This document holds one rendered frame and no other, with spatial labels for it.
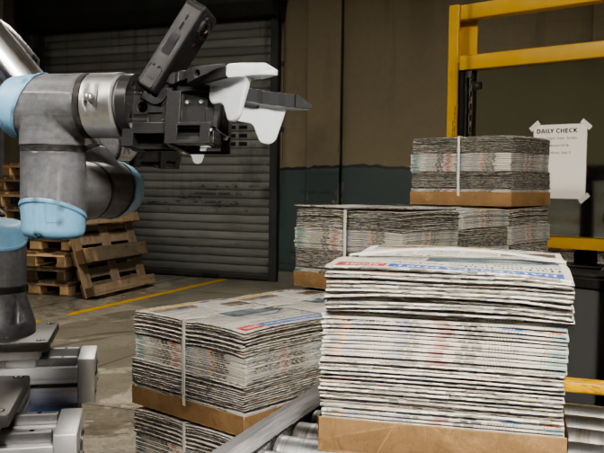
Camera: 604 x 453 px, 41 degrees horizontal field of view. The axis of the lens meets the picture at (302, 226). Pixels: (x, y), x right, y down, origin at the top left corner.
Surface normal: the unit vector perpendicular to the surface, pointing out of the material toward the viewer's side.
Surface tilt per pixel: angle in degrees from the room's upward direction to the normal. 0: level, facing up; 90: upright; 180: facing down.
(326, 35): 90
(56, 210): 93
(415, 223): 90
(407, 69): 90
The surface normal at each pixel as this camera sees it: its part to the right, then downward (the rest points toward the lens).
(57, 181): 0.40, 0.05
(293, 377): 0.75, 0.05
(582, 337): -0.66, 0.03
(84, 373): 0.20, 0.05
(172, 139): -0.24, -0.09
